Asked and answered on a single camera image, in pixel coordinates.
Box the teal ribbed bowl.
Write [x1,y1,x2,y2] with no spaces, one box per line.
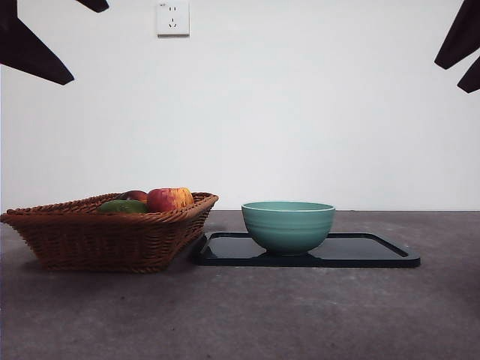
[241,201,336,257]

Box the dark red fruit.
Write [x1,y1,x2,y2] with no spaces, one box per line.
[118,190,149,204]

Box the white wall socket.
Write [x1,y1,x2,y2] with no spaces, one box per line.
[156,1,191,38]

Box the red yellow apple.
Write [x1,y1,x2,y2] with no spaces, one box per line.
[145,187,195,213]

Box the green fruit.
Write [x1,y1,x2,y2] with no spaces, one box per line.
[97,199,149,215]

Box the brown wicker basket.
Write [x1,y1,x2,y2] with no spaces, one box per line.
[0,192,220,274]

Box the dark rectangular tray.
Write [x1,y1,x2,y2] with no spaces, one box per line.
[190,231,422,269]

